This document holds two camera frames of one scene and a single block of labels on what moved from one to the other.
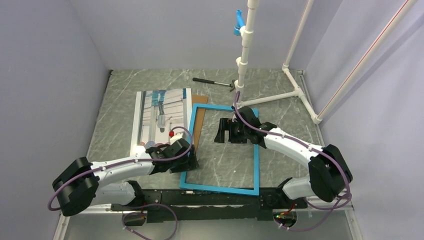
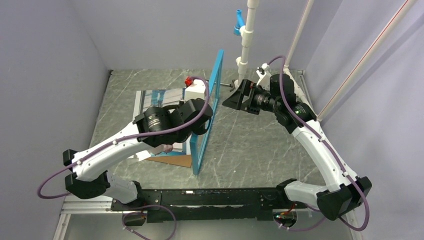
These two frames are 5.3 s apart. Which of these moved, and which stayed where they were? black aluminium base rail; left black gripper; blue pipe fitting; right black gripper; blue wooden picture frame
Moved: blue wooden picture frame; right black gripper; left black gripper
Stayed: black aluminium base rail; blue pipe fitting
